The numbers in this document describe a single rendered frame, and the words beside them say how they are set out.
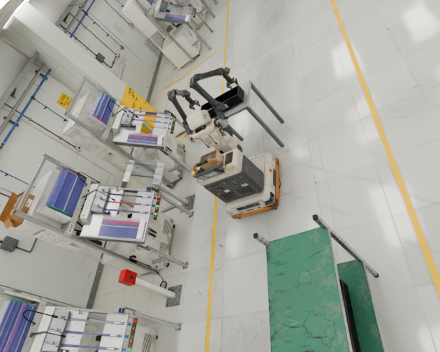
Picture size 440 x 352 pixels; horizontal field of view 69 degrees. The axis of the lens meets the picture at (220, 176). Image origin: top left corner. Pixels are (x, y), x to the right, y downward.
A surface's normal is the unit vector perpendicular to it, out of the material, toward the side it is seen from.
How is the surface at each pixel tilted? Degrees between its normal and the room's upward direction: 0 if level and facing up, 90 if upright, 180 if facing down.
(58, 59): 90
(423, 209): 0
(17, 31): 90
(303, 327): 0
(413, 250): 0
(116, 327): 47
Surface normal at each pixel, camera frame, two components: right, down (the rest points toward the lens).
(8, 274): 0.78, -0.36
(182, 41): -0.04, 0.79
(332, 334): -0.62, -0.50
